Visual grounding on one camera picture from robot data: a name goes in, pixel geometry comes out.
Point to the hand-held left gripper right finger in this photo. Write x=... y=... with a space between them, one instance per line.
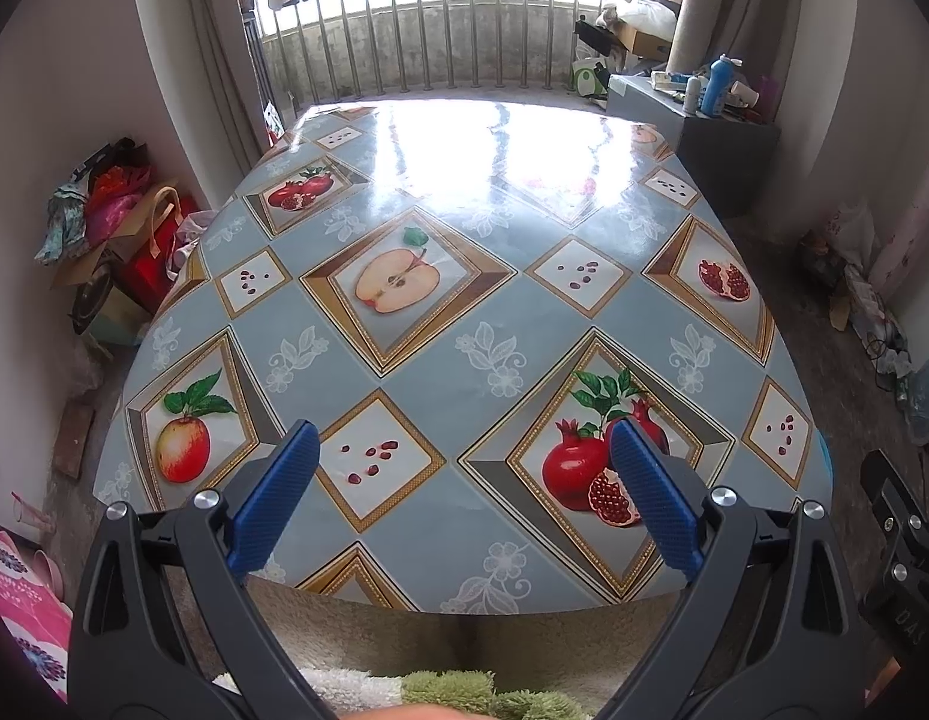
x=655 y=499

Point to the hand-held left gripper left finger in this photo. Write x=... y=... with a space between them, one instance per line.
x=273 y=495

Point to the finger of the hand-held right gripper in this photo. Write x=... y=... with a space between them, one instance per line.
x=895 y=510

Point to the person's right hand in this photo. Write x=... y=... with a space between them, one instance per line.
x=882 y=686

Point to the wooden board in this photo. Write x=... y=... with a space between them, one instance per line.
x=74 y=439

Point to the beige fleece blanket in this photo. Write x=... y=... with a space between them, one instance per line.
x=434 y=630

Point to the green plush cloth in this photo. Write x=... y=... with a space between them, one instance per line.
x=509 y=694

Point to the round metal tin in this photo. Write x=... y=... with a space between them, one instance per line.
x=104 y=311

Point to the white plastic bag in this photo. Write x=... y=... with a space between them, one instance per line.
x=193 y=240

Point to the pink floral bag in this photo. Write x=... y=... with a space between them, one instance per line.
x=22 y=607

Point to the fruit print tablecloth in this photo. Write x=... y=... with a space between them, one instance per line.
x=464 y=292

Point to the brown paper bag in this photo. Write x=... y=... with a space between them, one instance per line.
x=145 y=221

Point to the red orange plastic bag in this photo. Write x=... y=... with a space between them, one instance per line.
x=115 y=199

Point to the grey cabinet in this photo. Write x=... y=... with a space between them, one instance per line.
x=726 y=165

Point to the teal patterned cloth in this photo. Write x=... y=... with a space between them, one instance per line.
x=59 y=225

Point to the black bag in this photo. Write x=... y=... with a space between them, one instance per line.
x=112 y=154

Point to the small white bottle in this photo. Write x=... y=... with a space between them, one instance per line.
x=693 y=96

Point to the magenta container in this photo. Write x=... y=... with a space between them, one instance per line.
x=768 y=101

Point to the white paper cup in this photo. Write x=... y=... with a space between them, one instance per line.
x=747 y=95

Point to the blue bottle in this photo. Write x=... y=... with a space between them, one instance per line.
x=717 y=86

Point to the white tube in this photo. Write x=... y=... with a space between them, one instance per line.
x=668 y=80

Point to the green and white bag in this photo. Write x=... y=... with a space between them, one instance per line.
x=590 y=76

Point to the grey beige curtain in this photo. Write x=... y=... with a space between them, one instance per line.
x=202 y=52

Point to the cardboard box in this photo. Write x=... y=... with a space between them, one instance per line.
x=644 y=41

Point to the metal balcony railing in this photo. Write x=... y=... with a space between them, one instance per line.
x=434 y=30

